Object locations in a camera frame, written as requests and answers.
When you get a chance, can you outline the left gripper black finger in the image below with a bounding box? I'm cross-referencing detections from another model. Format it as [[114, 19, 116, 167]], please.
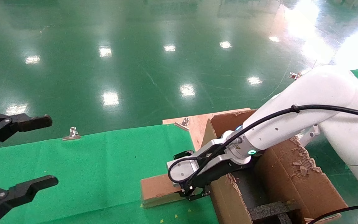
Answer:
[[0, 113, 53, 155], [0, 175, 59, 224]]

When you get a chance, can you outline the large brown cardboard carton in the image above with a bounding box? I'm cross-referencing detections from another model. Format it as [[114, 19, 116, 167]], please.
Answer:
[[198, 109, 349, 224]]

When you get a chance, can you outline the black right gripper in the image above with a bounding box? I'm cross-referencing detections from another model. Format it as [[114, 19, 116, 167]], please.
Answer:
[[173, 150, 255, 202]]

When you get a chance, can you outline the brown cardboard box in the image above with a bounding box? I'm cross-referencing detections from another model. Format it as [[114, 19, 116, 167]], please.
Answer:
[[140, 173, 210, 209]]

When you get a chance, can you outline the black foam insert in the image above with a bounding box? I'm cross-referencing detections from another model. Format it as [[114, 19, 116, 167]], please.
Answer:
[[248, 201, 302, 224]]

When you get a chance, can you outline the white metal bracket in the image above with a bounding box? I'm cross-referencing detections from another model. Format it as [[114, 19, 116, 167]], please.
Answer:
[[297, 124, 320, 147]]

